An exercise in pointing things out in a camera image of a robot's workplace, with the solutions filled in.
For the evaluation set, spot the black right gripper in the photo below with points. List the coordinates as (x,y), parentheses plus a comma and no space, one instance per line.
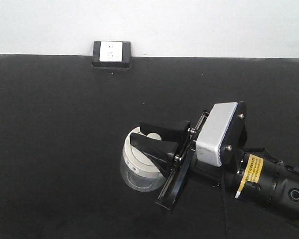
(162,153)

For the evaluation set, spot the glass jar with cream lid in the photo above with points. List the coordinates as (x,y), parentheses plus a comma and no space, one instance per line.
(137,170)

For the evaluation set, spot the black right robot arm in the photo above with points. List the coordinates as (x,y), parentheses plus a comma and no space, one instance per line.
(262,180)

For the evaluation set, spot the white socket in black box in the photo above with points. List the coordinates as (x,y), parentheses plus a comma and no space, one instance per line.
(112,54)

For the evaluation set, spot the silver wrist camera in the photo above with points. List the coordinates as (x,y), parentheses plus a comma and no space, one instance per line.
(212,134)

